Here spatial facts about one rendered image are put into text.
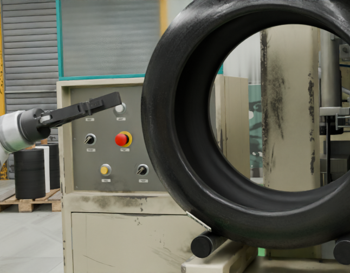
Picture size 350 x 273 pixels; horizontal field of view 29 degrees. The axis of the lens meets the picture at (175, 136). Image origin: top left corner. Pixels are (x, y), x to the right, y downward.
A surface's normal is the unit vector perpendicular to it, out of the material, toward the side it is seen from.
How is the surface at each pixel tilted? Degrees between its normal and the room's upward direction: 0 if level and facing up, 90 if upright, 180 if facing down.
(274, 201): 80
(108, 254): 90
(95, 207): 90
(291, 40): 90
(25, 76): 90
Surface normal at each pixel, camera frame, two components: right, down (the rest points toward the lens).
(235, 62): -0.16, 0.06
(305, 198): -0.34, -0.12
